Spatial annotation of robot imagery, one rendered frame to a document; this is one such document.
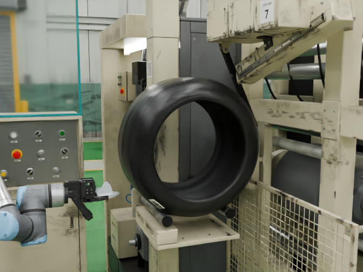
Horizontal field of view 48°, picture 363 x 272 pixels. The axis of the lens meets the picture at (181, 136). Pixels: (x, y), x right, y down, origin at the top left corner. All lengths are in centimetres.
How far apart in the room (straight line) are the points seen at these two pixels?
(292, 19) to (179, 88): 47
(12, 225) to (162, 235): 57
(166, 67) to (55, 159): 81
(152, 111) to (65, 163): 90
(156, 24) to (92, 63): 885
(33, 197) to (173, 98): 63
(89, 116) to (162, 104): 920
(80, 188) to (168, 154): 53
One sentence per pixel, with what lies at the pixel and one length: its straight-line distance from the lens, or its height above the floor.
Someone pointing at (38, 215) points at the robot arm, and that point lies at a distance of 157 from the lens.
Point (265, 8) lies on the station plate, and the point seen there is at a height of 171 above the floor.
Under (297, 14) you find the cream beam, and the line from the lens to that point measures 151.
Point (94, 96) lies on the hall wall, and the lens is 1067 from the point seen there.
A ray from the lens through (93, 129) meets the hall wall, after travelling 1073.
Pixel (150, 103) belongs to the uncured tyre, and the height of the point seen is 137.
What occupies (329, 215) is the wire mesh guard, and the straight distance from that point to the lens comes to 150.
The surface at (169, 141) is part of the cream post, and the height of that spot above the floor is 116.
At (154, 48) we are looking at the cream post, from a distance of 192.
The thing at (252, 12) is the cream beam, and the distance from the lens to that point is 161.
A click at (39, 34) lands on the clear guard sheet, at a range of 224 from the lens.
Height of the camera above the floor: 145
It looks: 8 degrees down
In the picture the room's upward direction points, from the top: straight up
